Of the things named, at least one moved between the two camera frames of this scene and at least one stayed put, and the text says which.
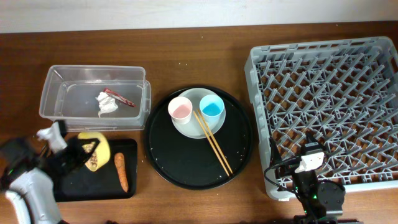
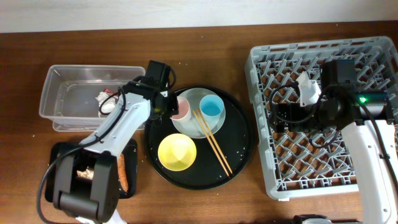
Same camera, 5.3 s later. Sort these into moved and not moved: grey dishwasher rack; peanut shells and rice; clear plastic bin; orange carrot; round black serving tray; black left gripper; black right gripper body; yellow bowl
Moved: yellow bowl; black right gripper body; peanut shells and rice; black left gripper
Not moved: orange carrot; clear plastic bin; round black serving tray; grey dishwasher rack
